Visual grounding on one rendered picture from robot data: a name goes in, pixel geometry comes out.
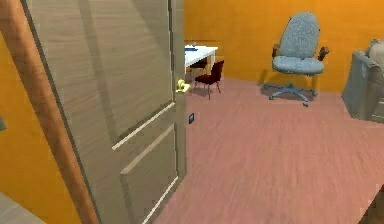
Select yellow door knob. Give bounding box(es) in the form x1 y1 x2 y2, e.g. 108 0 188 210
175 78 191 94

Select dark red chair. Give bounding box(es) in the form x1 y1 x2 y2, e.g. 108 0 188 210
192 59 225 101

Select white table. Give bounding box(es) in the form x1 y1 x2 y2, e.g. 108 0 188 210
184 45 219 76

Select grey-brown panelled room door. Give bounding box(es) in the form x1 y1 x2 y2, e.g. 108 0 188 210
20 0 188 224

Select blue-grey office chair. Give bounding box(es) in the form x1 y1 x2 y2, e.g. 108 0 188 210
263 11 331 108

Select grey sofa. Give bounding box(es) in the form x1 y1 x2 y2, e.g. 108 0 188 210
342 50 384 124

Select beige cushion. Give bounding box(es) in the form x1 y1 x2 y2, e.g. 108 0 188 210
365 38 384 69

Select dark brown furniture corner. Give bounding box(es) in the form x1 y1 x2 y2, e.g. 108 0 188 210
358 183 384 224

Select brown wooden door frame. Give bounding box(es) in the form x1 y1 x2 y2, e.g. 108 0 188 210
0 0 101 224

